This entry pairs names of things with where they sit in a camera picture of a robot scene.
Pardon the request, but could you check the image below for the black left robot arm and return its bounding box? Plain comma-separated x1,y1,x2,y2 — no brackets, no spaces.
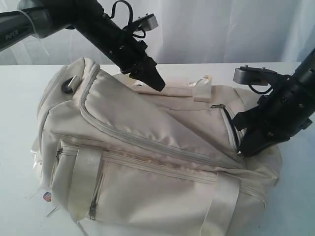
0,0,165,91

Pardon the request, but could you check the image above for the cream duffel bag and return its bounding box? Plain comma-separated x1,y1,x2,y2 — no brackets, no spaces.
31,58,282,236

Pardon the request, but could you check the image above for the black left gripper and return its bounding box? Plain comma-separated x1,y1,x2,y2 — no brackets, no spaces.
76,14,165,91

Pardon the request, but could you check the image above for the white zip tie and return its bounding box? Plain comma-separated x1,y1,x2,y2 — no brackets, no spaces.
17,9,50,56

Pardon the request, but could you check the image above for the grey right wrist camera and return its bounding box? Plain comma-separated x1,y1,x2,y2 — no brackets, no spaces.
233,65,278,86

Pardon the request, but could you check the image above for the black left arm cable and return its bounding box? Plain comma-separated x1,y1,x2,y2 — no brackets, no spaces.
108,0,148,40

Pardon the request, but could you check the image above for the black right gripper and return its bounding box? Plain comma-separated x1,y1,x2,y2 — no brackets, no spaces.
232,73,313,157

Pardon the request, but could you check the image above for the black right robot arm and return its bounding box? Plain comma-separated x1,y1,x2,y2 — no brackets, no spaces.
232,51,315,157

